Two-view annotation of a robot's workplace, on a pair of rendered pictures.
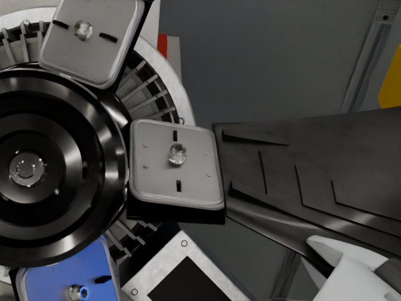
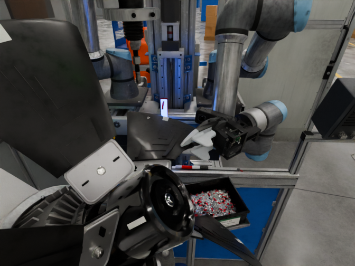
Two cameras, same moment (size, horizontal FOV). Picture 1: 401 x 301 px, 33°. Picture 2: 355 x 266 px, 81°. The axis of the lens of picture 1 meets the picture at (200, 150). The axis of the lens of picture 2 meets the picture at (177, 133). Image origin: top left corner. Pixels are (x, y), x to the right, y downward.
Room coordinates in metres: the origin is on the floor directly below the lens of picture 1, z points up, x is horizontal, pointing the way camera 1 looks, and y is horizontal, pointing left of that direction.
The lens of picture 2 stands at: (0.22, 0.30, 1.47)
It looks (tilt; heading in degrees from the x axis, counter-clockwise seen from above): 33 degrees down; 283
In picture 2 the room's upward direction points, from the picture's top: straight up
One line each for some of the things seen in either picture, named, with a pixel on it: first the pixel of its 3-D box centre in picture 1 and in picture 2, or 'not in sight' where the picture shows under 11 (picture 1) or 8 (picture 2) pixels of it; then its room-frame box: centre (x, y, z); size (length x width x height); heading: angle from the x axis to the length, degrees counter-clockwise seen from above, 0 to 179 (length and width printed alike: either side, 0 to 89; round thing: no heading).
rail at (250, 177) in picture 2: not in sight; (189, 176); (0.32, -0.36, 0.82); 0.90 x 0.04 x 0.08; 11
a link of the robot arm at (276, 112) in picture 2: not in sight; (266, 116); (0.08, -0.30, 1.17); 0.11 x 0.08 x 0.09; 48
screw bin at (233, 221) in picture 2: not in sight; (209, 203); (0.22, -0.21, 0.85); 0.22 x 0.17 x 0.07; 25
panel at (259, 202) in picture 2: not in sight; (187, 226); (0.32, -0.36, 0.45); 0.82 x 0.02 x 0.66; 11
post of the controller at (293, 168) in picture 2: not in sight; (299, 153); (-0.11, -0.44, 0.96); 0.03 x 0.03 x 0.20; 11
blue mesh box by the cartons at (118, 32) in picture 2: not in sight; (134, 33); (3.27, -6.77, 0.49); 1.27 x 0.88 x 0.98; 89
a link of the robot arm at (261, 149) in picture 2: not in sight; (253, 142); (0.10, -0.30, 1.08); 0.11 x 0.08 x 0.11; 4
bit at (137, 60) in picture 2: not in sight; (137, 65); (0.35, 0.01, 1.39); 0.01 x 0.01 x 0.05
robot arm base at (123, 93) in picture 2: not in sight; (123, 85); (0.73, -0.67, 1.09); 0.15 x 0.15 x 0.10
